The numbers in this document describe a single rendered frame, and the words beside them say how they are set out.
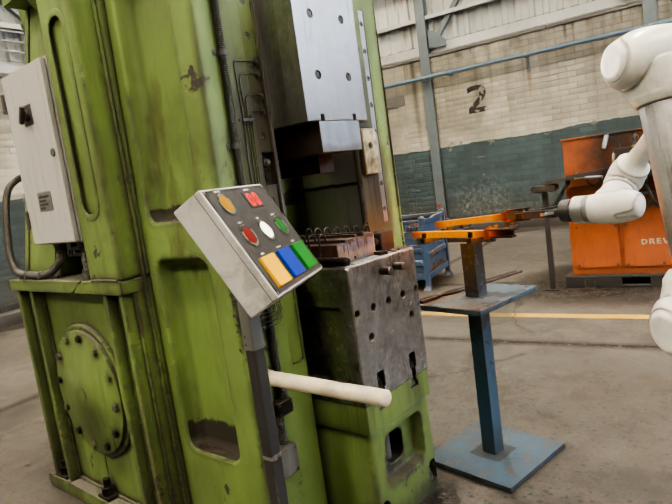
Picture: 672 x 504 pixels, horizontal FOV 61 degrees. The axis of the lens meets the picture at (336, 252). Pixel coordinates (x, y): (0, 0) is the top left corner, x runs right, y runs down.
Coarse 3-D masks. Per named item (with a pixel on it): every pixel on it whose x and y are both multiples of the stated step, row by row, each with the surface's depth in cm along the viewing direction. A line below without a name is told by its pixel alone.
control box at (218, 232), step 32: (224, 192) 127; (256, 192) 143; (192, 224) 119; (224, 224) 117; (256, 224) 131; (288, 224) 148; (224, 256) 118; (256, 256) 120; (256, 288) 118; (288, 288) 123
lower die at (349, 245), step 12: (312, 240) 192; (324, 240) 187; (336, 240) 182; (348, 240) 181; (360, 240) 186; (372, 240) 191; (312, 252) 184; (324, 252) 181; (336, 252) 177; (348, 252) 181; (360, 252) 186; (372, 252) 191
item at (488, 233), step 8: (416, 232) 220; (424, 232) 217; (432, 232) 214; (440, 232) 211; (448, 232) 208; (456, 232) 205; (464, 232) 203; (480, 232) 197; (488, 232) 195; (496, 232) 193; (504, 232) 191; (512, 232) 189
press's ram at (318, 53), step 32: (256, 0) 172; (288, 0) 164; (320, 0) 174; (288, 32) 167; (320, 32) 173; (352, 32) 186; (288, 64) 169; (320, 64) 173; (352, 64) 185; (288, 96) 171; (320, 96) 173; (352, 96) 185
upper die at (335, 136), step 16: (288, 128) 181; (304, 128) 176; (320, 128) 172; (336, 128) 178; (352, 128) 184; (288, 144) 182; (304, 144) 177; (320, 144) 173; (336, 144) 178; (352, 144) 184; (288, 160) 195
